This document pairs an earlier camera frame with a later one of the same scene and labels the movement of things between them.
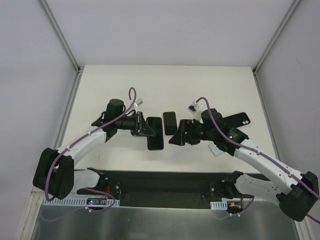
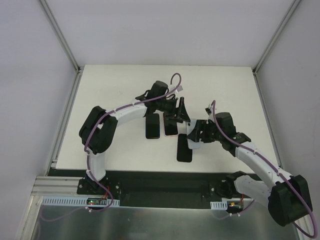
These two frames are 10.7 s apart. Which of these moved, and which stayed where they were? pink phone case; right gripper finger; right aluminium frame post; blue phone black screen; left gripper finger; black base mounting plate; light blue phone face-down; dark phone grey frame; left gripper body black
Moved: dark phone grey frame; light blue phone face-down; left gripper finger; left gripper body black; right gripper finger
Stayed: blue phone black screen; pink phone case; black base mounting plate; right aluminium frame post
